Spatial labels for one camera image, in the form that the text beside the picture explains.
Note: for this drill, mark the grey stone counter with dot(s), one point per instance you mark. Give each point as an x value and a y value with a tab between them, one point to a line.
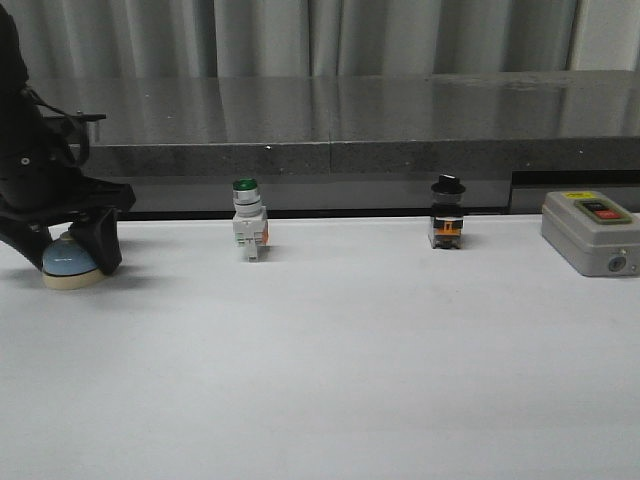
360	145

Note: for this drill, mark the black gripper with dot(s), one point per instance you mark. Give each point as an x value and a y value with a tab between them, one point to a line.
36	187

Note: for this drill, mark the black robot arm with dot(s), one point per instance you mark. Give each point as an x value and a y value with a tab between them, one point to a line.
14	74

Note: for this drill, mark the blue call bell cream base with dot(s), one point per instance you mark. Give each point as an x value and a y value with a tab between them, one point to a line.
66	265

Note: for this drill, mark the grey pleated curtain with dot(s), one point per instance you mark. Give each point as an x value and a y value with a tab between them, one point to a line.
138	39

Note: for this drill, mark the black selector switch orange body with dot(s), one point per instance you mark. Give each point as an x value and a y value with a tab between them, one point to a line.
446	222

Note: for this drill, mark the green pushbutton switch white body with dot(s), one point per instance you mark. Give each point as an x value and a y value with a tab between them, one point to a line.
250	222

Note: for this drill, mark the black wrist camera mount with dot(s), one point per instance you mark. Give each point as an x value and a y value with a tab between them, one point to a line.
68	137

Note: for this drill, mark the grey push button switch box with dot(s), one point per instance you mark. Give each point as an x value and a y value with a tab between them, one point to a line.
597	236

